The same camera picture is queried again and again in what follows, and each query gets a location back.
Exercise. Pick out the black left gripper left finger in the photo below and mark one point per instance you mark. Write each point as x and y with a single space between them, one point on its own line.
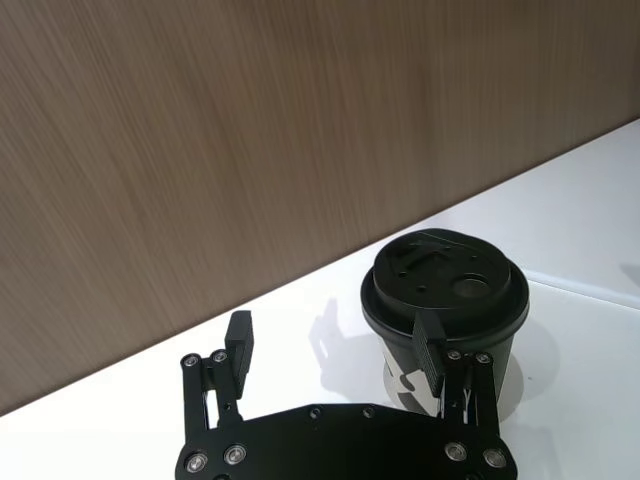
241 350

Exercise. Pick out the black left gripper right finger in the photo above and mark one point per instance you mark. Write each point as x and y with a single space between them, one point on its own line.
429 355

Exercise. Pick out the black plastic cup lid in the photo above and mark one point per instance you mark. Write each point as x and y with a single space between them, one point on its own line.
440 285

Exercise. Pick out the black paper coffee cup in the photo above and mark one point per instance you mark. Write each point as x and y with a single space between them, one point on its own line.
396 352

